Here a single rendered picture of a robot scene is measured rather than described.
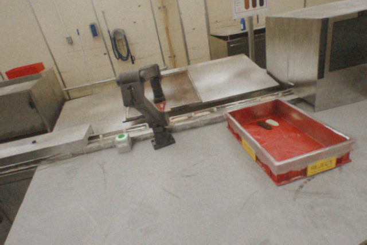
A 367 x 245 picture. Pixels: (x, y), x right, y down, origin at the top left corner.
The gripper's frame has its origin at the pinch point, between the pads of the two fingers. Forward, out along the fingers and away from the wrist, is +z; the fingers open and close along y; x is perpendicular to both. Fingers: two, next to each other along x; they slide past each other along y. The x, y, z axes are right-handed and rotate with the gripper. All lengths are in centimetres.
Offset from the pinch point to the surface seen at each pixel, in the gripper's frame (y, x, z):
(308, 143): -46, -61, 11
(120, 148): -17.2, 25.5, 8.3
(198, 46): 339, -91, 38
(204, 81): 34.6, -33.9, 1.7
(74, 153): -10, 53, 9
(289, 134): -37, -57, 11
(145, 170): -35.9, 12.9, 11.0
